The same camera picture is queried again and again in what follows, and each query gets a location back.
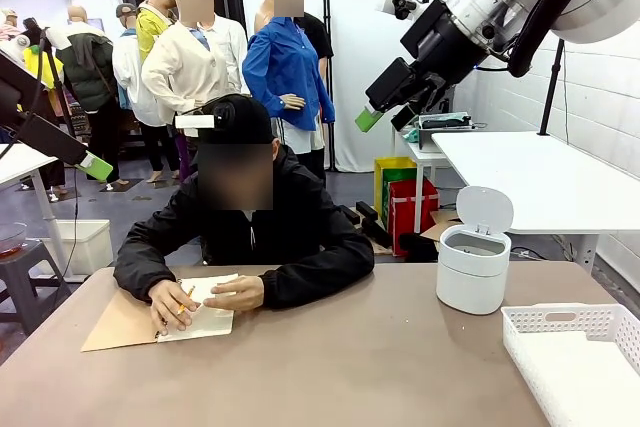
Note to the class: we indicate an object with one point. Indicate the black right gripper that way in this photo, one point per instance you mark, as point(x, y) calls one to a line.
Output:
point(400, 87)

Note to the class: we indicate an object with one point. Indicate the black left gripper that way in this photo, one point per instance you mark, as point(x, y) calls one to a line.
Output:
point(50, 139)

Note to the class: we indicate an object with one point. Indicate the yellow pencil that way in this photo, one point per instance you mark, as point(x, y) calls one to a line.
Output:
point(190, 292)

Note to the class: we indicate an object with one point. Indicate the person's right forearm black sleeve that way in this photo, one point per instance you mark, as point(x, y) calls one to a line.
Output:
point(137, 262)

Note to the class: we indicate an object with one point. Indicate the person's left forearm black sleeve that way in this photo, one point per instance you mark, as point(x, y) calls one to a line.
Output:
point(325, 282)

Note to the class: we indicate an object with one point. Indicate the person's right hand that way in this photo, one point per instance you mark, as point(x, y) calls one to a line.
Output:
point(172, 304)

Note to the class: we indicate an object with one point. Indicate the person's left hand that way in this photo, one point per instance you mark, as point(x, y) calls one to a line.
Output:
point(240, 294)

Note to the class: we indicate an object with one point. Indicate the teal cloth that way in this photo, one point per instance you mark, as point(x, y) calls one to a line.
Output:
point(411, 136)

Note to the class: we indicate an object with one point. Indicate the small white side table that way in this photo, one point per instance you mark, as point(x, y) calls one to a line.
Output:
point(425, 157)

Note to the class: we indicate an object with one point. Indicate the grey tool tray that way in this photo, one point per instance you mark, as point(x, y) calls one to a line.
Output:
point(442, 129)

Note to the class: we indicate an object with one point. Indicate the yellow bag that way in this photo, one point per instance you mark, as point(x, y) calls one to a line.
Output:
point(381, 182)

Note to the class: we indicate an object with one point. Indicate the white desk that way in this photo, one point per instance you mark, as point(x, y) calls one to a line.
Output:
point(25, 164)

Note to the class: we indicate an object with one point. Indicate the white storage box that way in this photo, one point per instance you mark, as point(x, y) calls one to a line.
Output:
point(90, 247)

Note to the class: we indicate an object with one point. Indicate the mannequin in dark vest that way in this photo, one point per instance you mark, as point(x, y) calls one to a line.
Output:
point(87, 72)

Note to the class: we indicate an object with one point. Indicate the red bag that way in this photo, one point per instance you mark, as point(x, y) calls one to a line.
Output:
point(412, 217)

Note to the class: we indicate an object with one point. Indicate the mannequin in white shirt and cap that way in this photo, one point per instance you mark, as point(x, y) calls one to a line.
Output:
point(130, 72)

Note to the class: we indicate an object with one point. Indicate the black block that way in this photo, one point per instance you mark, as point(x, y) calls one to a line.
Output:
point(375, 227)
point(351, 214)

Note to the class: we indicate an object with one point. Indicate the glass bowl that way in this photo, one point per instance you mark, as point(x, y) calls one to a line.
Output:
point(11, 237)

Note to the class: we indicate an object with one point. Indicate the mannequin in blue shirt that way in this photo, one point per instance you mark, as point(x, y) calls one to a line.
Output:
point(285, 72)

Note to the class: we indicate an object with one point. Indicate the black stand knob head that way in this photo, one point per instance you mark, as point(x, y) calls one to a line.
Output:
point(402, 2)

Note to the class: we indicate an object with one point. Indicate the flat cardboard sheet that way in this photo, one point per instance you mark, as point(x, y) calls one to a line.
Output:
point(440, 227)

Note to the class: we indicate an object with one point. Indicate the black backdrop pole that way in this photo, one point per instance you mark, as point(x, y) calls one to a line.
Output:
point(328, 7)

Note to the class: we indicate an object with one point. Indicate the grey step stool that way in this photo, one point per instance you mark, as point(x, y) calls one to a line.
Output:
point(25, 277)

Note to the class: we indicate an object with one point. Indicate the mannequin in cream jacket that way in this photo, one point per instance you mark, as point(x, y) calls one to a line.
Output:
point(185, 67)

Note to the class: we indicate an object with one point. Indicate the black cap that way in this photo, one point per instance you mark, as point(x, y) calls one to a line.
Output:
point(250, 119)

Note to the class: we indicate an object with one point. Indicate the person's torso in black jacket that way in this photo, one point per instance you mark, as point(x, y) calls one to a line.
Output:
point(295, 227)

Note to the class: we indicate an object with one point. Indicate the mannequin in yellow shirt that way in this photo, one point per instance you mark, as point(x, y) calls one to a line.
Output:
point(150, 32)

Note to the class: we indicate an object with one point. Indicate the large white table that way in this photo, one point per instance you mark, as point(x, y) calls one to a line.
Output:
point(540, 182)

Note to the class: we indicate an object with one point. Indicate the black stand pole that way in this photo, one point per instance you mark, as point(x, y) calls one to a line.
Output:
point(550, 92)

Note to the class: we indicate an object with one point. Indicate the white lidded trash bin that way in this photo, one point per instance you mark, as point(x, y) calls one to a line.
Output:
point(472, 277)

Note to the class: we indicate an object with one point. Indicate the white perforated plastic basket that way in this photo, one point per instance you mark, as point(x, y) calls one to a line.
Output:
point(530, 319)

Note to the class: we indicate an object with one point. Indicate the black right wrist mount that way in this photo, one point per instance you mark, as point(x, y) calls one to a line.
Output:
point(440, 42)

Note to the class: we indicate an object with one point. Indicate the black wrist mount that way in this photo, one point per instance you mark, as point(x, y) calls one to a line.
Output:
point(12, 87)
point(440, 42)

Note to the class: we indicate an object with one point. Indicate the white head-mounted camera box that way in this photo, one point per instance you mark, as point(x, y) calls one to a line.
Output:
point(194, 121)

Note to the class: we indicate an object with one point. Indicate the black left wrist mount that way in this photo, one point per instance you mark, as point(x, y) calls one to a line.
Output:
point(12, 87)

